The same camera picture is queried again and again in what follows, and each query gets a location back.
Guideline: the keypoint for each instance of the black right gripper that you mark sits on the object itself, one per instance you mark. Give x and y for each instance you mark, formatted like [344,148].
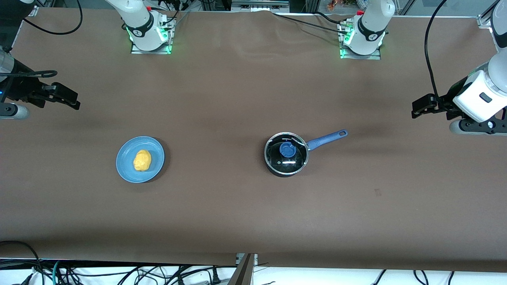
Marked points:
[20,89]

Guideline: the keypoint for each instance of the aluminium frame profile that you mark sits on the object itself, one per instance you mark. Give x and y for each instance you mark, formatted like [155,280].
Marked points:
[244,271]

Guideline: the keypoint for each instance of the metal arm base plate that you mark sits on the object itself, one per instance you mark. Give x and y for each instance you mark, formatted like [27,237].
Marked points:
[136,51]
[374,57]

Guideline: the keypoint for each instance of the glass lid with blue knob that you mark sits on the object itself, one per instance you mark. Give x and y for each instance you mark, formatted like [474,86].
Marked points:
[293,162]

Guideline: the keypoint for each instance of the brown table cover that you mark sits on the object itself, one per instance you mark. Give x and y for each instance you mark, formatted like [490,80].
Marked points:
[237,99]

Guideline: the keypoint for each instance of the aluminium corner bracket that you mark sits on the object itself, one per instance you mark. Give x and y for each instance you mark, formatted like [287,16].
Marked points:
[485,21]

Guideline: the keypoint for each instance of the black power plug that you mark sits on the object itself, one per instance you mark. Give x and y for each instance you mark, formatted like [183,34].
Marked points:
[216,276]

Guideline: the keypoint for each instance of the yellow potato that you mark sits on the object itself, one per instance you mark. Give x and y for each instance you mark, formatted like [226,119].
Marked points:
[142,160]

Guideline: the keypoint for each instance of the aluminium rail with connectors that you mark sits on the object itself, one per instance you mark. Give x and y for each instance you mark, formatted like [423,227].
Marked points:
[259,5]

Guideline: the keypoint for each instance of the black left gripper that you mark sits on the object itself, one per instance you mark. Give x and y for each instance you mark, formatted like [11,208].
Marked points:
[445,103]

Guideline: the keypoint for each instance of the blue round plate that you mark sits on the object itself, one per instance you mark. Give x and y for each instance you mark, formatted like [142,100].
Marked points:
[126,162]

